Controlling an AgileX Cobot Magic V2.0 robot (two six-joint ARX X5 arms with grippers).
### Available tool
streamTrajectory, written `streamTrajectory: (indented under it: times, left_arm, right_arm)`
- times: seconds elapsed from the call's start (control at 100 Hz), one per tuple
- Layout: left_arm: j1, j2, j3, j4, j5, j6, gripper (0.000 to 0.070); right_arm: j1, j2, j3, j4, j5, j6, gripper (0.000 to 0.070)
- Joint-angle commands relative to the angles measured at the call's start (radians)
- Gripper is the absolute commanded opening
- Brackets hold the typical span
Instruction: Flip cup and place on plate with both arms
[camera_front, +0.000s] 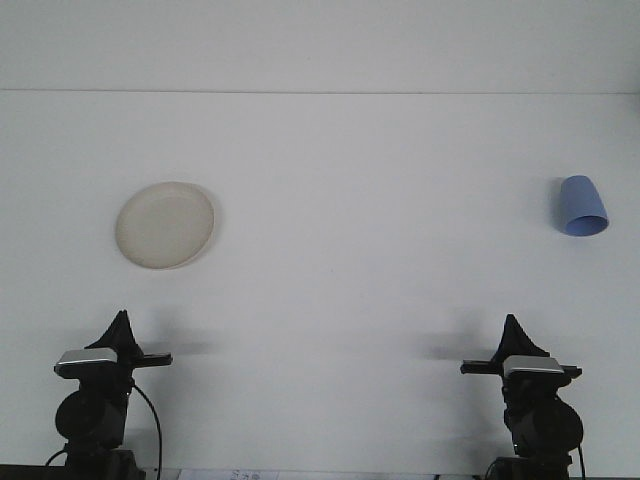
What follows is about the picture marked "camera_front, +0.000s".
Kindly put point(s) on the pale round plate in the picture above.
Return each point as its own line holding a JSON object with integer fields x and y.
{"x": 165, "y": 225}

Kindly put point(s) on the pale blue cup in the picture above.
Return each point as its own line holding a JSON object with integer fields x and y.
{"x": 580, "y": 200}

